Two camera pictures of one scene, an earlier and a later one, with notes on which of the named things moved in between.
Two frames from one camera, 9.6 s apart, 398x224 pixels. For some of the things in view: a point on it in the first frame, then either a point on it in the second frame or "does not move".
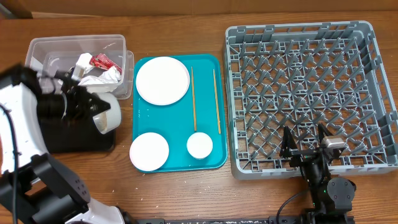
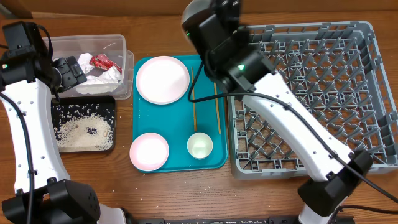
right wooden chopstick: [216, 101] does not move
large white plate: [162, 81] does not move
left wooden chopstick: [193, 101] does not move
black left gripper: [84, 98] → [71, 71]
